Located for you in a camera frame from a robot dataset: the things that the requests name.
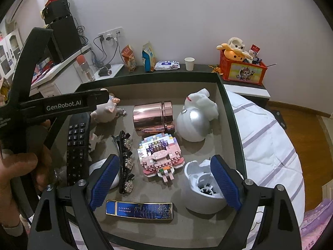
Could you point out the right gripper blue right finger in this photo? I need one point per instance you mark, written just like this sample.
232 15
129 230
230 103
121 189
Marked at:
229 182

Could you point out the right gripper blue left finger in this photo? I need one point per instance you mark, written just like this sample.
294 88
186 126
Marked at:
101 179

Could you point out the black jeweled hair clip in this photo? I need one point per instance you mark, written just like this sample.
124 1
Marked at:
123 143

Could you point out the white cylindrical holder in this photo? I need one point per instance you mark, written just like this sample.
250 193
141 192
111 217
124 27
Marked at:
200 191

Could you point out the black remote control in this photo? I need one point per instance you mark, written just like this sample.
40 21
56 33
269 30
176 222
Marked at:
78 148

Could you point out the blue gold slim box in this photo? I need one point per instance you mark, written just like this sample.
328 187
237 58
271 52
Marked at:
145 211

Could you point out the pink block-built toy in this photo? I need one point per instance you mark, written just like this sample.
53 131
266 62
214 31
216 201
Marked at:
160 155

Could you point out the pink pig doll figurine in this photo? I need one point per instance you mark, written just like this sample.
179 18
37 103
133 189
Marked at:
109 111

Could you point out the rose gold metallic canister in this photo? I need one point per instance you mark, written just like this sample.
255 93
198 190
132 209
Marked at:
154 118

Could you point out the white astronaut figurine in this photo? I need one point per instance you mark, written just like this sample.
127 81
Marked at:
193 122

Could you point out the hello kitty block figure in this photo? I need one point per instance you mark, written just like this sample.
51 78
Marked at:
93 141

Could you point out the person left hand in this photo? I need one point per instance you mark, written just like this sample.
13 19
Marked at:
17 165

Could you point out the white striped quilted tablecloth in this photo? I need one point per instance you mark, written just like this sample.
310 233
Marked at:
269 154

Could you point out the pink box with black rim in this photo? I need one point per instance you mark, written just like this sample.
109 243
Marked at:
78 202

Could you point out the white desk with drawers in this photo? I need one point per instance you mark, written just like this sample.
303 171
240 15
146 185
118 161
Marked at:
63 78

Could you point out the white glass-door cabinet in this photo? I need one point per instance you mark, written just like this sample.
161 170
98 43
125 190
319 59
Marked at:
11 47

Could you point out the clear bottle red cap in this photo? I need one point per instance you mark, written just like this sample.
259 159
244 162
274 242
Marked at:
86 70

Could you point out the black square floor stand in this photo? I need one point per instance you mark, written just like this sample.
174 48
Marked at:
279 118

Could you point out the pink bedsheet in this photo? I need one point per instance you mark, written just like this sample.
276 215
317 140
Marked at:
314 223

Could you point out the white air conditioner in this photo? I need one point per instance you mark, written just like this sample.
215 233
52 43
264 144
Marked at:
10 16

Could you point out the orange toy storage crate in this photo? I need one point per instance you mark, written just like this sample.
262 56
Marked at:
241 71

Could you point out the black speaker box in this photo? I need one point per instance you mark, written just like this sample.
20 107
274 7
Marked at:
55 11

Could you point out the orange snack bag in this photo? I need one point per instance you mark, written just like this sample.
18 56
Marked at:
129 58

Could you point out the white paper cup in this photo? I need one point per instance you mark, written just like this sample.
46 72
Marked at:
189 63

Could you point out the wet wipes pack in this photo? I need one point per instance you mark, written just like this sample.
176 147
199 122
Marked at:
166 65

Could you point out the blue white snack bag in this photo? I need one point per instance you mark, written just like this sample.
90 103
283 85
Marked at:
148 57

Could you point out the yellow plush toy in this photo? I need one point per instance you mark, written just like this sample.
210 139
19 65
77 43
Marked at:
233 54

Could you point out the white wall power strip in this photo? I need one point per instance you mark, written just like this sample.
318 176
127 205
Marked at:
113 33

